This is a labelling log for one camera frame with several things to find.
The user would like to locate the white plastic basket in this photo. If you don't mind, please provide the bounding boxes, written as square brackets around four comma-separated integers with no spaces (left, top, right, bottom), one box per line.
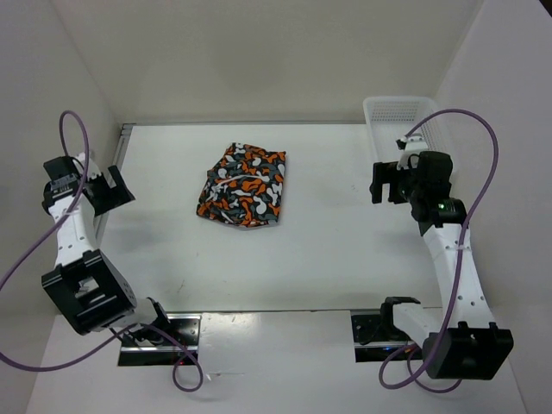
[363,96,455,162]

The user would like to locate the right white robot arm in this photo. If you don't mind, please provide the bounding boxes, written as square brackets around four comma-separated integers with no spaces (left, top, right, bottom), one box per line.
[369,151,514,380]

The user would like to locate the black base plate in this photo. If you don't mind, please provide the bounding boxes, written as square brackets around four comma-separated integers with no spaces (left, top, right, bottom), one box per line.
[350,310,414,363]
[117,313,202,367]

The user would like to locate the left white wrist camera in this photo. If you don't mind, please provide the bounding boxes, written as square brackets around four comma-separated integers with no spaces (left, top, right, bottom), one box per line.
[71,152,103,183]

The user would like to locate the purple cable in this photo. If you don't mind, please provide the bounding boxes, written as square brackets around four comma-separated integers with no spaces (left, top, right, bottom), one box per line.
[0,110,204,392]
[378,108,500,393]

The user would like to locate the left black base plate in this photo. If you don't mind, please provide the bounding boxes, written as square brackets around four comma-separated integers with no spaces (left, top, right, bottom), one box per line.
[117,313,202,367]

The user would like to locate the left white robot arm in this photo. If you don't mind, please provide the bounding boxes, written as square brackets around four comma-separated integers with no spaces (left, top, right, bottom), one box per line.
[41,155,173,345]

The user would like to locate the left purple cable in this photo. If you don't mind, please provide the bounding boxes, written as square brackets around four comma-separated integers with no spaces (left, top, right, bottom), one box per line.
[0,110,204,392]

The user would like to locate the aluminium table edge rail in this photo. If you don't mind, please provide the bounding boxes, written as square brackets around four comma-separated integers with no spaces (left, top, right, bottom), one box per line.
[92,122,135,242]

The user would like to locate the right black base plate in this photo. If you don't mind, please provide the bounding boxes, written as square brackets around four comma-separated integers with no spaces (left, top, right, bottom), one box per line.
[350,310,414,363]

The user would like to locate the orange camouflage shorts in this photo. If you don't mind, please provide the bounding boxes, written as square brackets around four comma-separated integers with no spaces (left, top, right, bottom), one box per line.
[196,142,286,229]

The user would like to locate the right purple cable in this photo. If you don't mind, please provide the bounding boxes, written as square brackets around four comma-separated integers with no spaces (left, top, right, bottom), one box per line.
[378,108,500,393]

